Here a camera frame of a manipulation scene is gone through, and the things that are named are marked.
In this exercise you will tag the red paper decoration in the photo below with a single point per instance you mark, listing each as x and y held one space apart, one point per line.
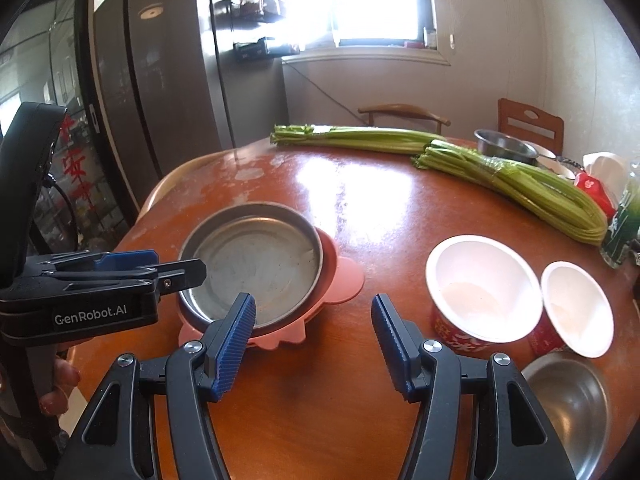
75 160

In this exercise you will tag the fridge side rack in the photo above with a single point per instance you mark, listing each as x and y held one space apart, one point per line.
255 5

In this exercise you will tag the small red paper bowl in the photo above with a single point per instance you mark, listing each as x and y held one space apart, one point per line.
575 305

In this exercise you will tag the green plastic bottle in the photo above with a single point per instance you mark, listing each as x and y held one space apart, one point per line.
622 230

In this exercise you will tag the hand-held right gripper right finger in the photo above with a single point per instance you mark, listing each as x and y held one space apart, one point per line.
392 345

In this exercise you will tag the celery bunch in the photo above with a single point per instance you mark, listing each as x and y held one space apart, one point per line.
360 137
525 185

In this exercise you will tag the dark refrigerator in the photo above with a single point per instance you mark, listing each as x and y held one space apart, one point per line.
175 85

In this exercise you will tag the pink plastic plate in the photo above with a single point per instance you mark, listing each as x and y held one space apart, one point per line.
340 275

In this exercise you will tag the small steel bowl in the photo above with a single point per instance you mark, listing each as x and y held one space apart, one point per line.
505 147

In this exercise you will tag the large steel bowl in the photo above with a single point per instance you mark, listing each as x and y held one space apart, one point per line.
570 405

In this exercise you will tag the window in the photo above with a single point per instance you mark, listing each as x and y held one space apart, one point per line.
360 0

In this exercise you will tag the round white fridge magnet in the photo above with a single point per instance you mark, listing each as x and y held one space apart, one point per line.
151 11

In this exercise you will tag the white wall hook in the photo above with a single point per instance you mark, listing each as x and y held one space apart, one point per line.
452 42

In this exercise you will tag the shallow steel plate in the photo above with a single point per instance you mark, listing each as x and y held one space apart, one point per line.
260 265

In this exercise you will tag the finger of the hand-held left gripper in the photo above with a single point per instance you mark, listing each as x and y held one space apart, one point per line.
185 272
125 259

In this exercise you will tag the white ceramic bowl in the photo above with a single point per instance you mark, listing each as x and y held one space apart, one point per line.
555 165

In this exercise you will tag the red and white tissue pack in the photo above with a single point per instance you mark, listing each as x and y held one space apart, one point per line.
595 190

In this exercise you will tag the large red paper bowl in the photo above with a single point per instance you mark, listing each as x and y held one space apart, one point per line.
480 280

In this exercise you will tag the small bottle on sill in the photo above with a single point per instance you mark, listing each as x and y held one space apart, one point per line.
430 39

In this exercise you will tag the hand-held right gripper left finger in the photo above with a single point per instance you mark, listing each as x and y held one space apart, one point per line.
235 340

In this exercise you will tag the glass sliding door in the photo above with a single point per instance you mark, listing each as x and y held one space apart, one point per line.
30 60

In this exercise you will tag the person's left hand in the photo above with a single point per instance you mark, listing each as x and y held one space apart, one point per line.
62 375

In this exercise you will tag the curved-back wooden chair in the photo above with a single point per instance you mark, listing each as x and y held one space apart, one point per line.
400 108

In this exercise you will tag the brown chair with cutout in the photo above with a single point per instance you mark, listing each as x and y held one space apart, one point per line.
510 120

